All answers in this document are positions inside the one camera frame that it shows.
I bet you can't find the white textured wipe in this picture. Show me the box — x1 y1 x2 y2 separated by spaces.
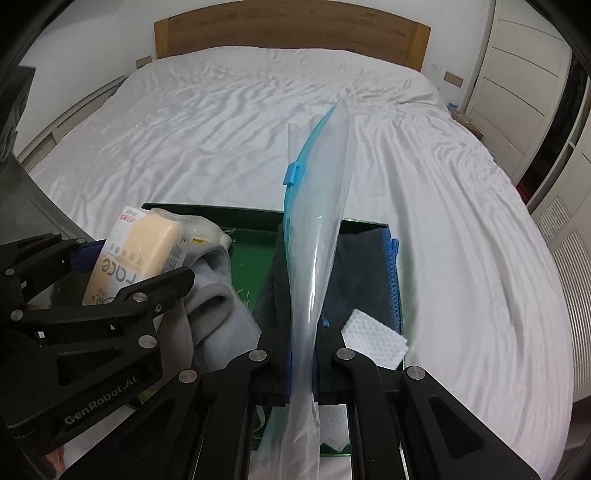
318 401 353 456
341 308 409 370

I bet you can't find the wooden headboard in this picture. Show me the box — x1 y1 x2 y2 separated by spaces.
154 8 432 73

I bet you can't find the beige face towel pack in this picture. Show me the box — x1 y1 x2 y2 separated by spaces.
82 207 232 308

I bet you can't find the wooden nightstand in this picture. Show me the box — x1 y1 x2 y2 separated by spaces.
448 104 486 140

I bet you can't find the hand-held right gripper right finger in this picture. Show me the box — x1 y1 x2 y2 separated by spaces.
315 330 542 480

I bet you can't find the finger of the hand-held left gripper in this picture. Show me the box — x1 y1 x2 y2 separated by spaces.
11 267 195 352
0 233 109 301

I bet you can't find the clear zip bag blue slider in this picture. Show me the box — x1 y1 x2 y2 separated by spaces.
256 97 358 480

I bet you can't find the green tray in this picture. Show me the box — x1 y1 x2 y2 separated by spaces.
141 202 408 459

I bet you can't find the grey towel with blue edge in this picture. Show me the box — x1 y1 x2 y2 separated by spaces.
254 226 402 343

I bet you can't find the bed with white sheet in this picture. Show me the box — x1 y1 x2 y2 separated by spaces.
28 44 575 480

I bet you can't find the white louvered wardrobe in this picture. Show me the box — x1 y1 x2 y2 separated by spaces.
526 106 591 402

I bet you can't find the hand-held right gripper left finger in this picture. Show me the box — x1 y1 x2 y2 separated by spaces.
60 330 296 480

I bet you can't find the white wardrobe door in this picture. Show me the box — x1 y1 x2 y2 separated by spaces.
462 0 573 177

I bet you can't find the light grey cloth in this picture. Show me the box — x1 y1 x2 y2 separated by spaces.
152 242 262 376

